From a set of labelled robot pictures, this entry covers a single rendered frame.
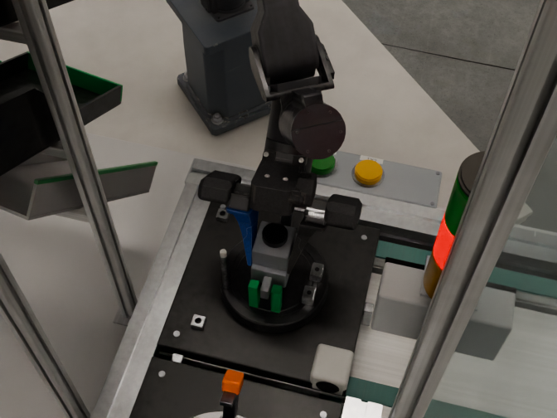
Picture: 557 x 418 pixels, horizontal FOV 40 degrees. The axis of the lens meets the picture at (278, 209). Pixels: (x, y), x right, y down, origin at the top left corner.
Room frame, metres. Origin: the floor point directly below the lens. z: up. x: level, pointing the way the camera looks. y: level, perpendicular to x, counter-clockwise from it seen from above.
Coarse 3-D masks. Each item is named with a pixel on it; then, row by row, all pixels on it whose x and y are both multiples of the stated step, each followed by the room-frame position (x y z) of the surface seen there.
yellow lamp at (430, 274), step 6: (432, 252) 0.33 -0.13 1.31; (432, 258) 0.33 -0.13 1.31; (432, 264) 0.32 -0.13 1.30; (426, 270) 0.33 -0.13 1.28; (432, 270) 0.32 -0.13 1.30; (438, 270) 0.32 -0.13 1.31; (426, 276) 0.33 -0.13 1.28; (432, 276) 0.32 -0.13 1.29; (438, 276) 0.31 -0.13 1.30; (426, 282) 0.32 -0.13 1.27; (432, 282) 0.32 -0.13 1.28; (426, 288) 0.32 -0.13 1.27; (432, 288) 0.32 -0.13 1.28; (432, 294) 0.31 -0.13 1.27
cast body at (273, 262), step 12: (264, 228) 0.49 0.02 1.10; (276, 228) 0.49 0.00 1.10; (288, 228) 0.50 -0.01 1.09; (264, 240) 0.48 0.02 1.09; (276, 240) 0.48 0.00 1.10; (288, 240) 0.48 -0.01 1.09; (252, 252) 0.47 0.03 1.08; (264, 252) 0.47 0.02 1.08; (276, 252) 0.47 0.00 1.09; (288, 252) 0.47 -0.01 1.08; (252, 264) 0.47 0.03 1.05; (264, 264) 0.46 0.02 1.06; (276, 264) 0.46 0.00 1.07; (252, 276) 0.46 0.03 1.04; (264, 276) 0.46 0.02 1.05; (276, 276) 0.45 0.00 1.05; (264, 288) 0.44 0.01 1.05
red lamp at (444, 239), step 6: (444, 222) 0.33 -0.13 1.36; (444, 228) 0.32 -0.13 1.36; (438, 234) 0.33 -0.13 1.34; (444, 234) 0.32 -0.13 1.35; (450, 234) 0.32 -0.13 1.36; (438, 240) 0.33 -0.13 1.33; (444, 240) 0.32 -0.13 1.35; (450, 240) 0.32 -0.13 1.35; (438, 246) 0.32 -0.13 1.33; (444, 246) 0.32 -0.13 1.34; (450, 246) 0.31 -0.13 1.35; (438, 252) 0.32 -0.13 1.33; (444, 252) 0.32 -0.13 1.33; (438, 258) 0.32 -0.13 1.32; (444, 258) 0.31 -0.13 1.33; (438, 264) 0.32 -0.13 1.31
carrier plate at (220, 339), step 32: (224, 224) 0.58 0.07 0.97; (192, 256) 0.53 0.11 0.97; (352, 256) 0.53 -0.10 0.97; (192, 288) 0.48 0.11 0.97; (352, 288) 0.48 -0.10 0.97; (224, 320) 0.43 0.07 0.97; (320, 320) 0.44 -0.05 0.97; (352, 320) 0.44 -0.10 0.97; (192, 352) 0.39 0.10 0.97; (224, 352) 0.39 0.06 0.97; (256, 352) 0.39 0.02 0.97; (288, 352) 0.39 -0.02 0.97
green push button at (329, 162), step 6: (330, 156) 0.70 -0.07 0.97; (312, 162) 0.69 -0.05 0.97; (318, 162) 0.69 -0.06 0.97; (324, 162) 0.69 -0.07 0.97; (330, 162) 0.69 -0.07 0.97; (312, 168) 0.68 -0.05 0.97; (318, 168) 0.68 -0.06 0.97; (324, 168) 0.68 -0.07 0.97; (330, 168) 0.68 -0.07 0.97; (318, 174) 0.67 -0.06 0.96; (324, 174) 0.67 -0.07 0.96
